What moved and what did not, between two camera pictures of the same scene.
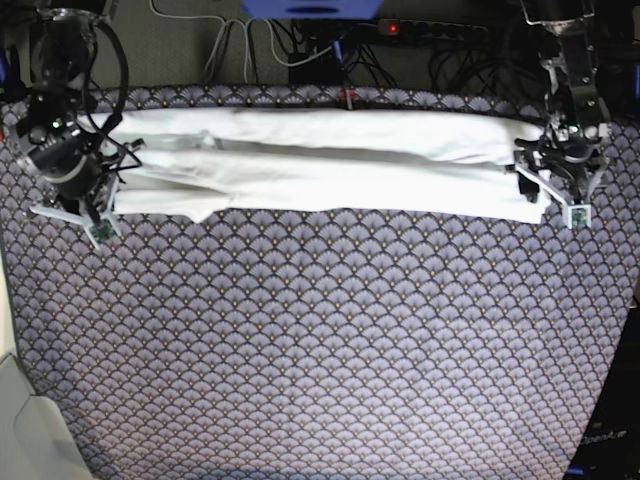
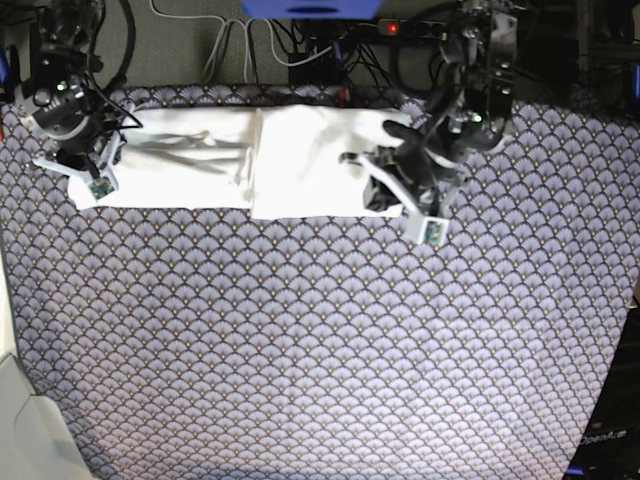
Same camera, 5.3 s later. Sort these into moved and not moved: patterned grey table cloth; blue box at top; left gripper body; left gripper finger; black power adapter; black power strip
Moved: left gripper finger; left gripper body
Not moved: black power strip; blue box at top; patterned grey table cloth; black power adapter
